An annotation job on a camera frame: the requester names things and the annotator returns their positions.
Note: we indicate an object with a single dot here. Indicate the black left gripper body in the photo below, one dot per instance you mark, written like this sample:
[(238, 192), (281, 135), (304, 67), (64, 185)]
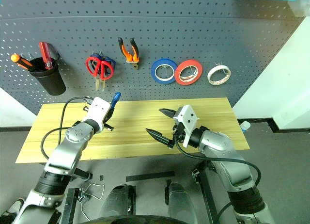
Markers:
[(107, 125)]

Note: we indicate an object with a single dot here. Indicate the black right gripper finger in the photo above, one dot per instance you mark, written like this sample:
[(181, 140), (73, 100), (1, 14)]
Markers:
[(168, 113), (159, 136)]

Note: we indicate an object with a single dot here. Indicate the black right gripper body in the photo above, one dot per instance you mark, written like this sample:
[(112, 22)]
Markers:
[(178, 134)]

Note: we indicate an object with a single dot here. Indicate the orange and black pliers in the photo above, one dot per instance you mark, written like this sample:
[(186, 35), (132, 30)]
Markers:
[(132, 54)]

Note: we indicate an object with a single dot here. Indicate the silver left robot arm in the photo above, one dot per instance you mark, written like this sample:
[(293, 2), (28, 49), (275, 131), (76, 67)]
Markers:
[(70, 146)]

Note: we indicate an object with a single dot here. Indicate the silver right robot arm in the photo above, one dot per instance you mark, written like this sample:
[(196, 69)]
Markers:
[(218, 141)]

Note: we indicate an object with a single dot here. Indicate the blue tape roll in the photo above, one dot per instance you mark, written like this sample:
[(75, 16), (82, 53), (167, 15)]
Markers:
[(155, 75)]

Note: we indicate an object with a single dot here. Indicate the black tape strip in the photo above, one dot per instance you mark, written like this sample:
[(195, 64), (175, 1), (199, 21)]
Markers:
[(150, 176)]

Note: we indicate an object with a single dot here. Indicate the metal tape peg hook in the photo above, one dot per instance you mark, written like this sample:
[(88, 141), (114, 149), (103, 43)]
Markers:
[(192, 71), (165, 70), (218, 63)]

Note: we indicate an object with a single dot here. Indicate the white tape roll red print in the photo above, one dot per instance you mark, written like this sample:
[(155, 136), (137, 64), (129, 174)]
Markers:
[(219, 68)]

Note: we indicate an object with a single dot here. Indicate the grey perforated pegboard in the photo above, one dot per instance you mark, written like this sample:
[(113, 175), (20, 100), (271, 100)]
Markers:
[(169, 27)]

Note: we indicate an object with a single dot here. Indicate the light wooden table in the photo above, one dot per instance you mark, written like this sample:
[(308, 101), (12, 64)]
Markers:
[(135, 122)]

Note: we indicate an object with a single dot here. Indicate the metal scissors peg hook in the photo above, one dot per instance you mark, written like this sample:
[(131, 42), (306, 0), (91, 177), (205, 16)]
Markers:
[(99, 54)]

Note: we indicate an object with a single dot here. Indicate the dark grey rounded housing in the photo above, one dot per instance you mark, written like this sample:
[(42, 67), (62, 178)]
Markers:
[(116, 199), (178, 199)]

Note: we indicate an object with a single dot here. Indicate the dark round cup holder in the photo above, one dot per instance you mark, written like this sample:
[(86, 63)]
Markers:
[(52, 83)]

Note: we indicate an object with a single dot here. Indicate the small white plastic bottle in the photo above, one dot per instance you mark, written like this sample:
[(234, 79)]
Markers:
[(245, 126)]

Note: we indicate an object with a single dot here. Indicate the black rounded robot rim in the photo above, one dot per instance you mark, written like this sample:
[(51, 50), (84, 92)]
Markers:
[(140, 219)]

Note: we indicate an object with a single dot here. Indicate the translucent plastic container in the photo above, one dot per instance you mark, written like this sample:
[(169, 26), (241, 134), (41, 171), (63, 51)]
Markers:
[(300, 7)]

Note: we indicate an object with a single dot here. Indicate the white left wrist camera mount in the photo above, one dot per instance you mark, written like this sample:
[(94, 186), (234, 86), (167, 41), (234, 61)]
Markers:
[(98, 108)]

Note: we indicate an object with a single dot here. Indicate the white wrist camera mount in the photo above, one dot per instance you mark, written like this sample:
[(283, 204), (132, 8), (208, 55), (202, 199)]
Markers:
[(187, 116), (98, 108)]

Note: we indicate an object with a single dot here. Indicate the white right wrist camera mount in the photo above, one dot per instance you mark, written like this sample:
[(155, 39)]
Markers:
[(187, 116)]

